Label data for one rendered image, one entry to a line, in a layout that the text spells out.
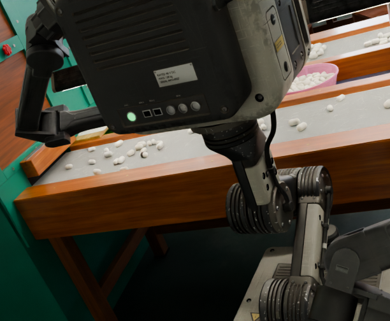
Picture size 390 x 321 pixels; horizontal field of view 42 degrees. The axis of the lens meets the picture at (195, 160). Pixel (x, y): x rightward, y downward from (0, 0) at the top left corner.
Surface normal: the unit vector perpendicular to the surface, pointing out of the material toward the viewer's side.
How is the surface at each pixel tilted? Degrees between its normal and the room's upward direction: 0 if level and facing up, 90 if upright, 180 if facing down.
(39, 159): 90
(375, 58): 90
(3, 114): 90
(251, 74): 90
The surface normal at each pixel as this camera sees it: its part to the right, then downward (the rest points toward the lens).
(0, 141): 0.90, -0.15
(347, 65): -0.29, 0.50
